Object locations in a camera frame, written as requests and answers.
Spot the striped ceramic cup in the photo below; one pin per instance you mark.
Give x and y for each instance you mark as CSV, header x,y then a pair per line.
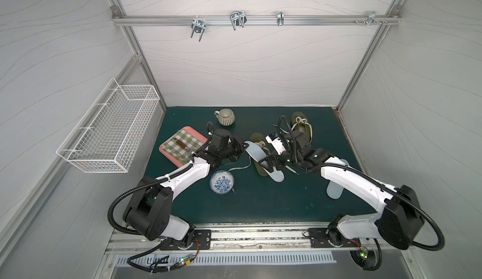
x,y
225,117

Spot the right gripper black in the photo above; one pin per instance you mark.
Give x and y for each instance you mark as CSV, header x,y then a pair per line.
x,y
277,155

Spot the white wire basket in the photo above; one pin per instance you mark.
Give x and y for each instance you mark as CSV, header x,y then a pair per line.
x,y
107,137

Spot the metal clamp hook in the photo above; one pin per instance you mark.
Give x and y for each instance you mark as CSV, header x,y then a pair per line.
x,y
280,18
238,19
371,20
198,27

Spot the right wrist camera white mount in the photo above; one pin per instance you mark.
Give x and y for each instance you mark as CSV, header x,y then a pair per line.
x,y
276,142

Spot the olive green shoe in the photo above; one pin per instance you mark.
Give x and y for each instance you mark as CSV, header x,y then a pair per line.
x,y
300,123
259,140

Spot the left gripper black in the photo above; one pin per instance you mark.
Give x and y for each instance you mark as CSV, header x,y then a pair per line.
x,y
233,149

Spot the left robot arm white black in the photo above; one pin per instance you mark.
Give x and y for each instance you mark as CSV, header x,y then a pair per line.
x,y
149,209

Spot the blue white patterned bowl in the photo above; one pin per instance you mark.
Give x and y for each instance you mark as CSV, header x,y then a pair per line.
x,y
222,182

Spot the green table mat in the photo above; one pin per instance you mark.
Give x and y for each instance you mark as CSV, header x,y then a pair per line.
x,y
298,198

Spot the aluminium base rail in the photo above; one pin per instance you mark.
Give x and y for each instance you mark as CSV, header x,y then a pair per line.
x,y
234,237

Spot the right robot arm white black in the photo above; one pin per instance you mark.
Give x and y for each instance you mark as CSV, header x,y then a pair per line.
x,y
397,217

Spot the aluminium crossbar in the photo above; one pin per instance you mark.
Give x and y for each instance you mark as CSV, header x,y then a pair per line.
x,y
252,20

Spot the light blue insole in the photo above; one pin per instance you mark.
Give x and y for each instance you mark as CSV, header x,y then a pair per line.
x,y
334,191
270,163

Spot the pink tray checkered cloth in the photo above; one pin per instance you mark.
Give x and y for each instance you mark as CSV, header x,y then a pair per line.
x,y
179,147

